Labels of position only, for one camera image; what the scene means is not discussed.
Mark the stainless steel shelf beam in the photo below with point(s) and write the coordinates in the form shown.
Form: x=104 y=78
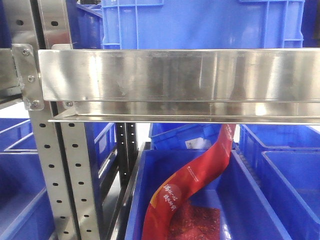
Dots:
x=249 y=86

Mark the blue crate upper shelf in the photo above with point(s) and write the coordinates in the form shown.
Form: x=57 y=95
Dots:
x=202 y=24

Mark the blue bin rear centre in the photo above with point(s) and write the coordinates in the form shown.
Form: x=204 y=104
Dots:
x=178 y=136

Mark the steel corner bracket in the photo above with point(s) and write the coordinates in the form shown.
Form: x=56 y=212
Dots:
x=28 y=76

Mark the blue bin right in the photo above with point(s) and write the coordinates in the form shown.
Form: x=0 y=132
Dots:
x=286 y=161

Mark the red printed bag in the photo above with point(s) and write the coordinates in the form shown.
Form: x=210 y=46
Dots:
x=184 y=183

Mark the red mesh packet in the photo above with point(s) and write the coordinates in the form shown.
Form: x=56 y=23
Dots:
x=192 y=222

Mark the blue bin left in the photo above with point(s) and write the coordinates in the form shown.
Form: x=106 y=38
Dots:
x=25 y=210

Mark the perforated steel upright post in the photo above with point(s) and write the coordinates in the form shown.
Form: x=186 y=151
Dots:
x=66 y=155

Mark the blue bin behind post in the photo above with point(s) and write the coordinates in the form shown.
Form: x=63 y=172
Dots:
x=104 y=138

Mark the black perforated rear post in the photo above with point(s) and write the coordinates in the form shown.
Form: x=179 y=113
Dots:
x=127 y=150

